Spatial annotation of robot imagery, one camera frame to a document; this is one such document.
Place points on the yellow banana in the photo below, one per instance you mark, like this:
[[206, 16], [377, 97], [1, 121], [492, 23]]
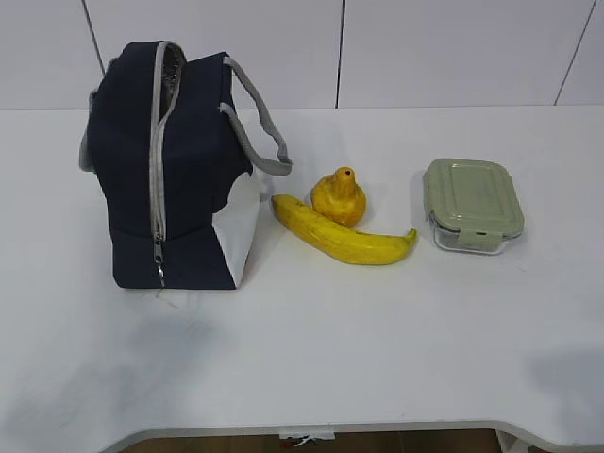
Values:
[[340, 242]]

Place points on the yellow pear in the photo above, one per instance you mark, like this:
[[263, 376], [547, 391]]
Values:
[[339, 197]]

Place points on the navy blue lunch bag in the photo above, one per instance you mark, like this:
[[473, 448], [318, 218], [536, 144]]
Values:
[[175, 145]]

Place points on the glass container green lid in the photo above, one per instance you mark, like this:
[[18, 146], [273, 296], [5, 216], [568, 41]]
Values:
[[471, 206]]

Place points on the white tag under table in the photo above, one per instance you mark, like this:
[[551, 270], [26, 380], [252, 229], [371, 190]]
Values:
[[297, 438]]

